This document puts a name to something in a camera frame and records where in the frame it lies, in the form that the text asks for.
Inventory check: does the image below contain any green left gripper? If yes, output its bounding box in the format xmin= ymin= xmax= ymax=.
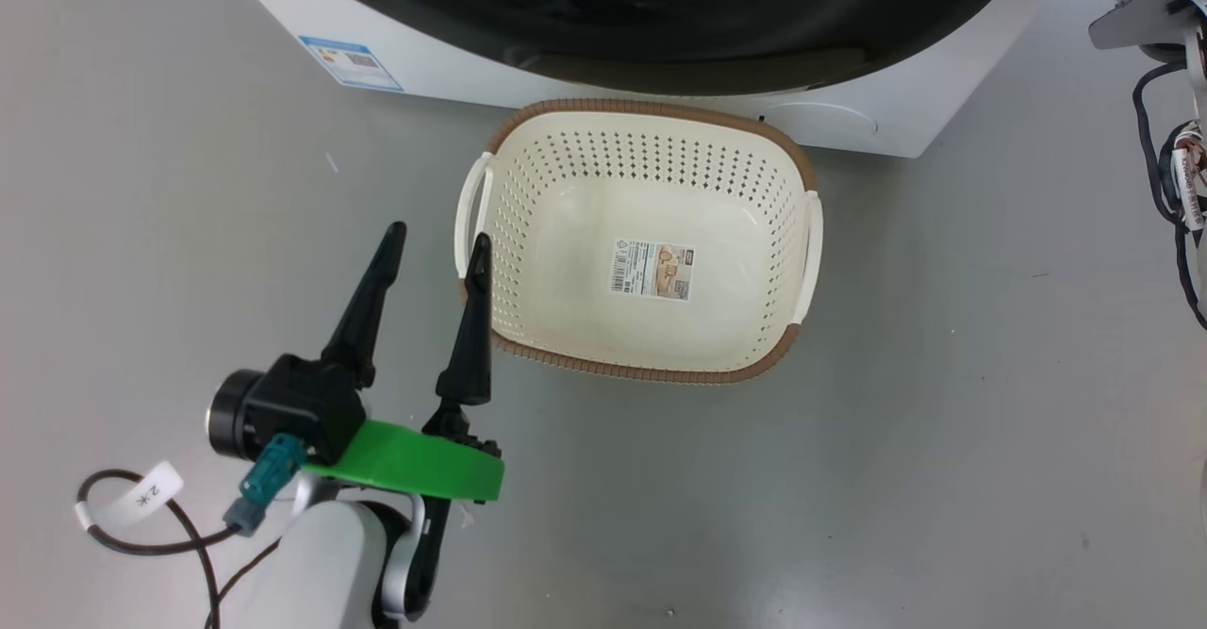
xmin=304 ymin=222 xmax=505 ymax=504

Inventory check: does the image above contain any black round washing machine door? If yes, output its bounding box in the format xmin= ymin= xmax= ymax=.
xmin=273 ymin=0 xmax=1033 ymax=97

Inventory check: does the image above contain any cream laundry basket brown rim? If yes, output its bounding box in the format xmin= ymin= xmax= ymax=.
xmin=455 ymin=98 xmax=824 ymax=385

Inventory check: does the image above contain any white washing machine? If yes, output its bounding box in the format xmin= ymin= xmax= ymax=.
xmin=212 ymin=0 xmax=1085 ymax=158

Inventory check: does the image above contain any paper label sticker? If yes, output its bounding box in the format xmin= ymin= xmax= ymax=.
xmin=610 ymin=239 xmax=695 ymax=302

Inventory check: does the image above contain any blue energy label sticker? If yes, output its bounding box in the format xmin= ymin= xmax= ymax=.
xmin=299 ymin=36 xmax=405 ymax=93

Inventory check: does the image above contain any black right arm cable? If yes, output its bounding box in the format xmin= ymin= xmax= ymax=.
xmin=1132 ymin=58 xmax=1207 ymax=333

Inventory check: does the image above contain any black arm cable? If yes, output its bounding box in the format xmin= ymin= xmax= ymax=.
xmin=75 ymin=469 xmax=284 ymax=629
xmin=1132 ymin=58 xmax=1207 ymax=333

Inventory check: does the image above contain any teal left cable connector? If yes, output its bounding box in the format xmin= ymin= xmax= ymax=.
xmin=223 ymin=434 xmax=308 ymax=538

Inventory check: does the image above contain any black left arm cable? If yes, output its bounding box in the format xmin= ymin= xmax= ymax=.
xmin=75 ymin=469 xmax=284 ymax=629

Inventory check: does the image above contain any white cable tag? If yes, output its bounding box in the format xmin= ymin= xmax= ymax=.
xmin=74 ymin=461 xmax=185 ymax=534

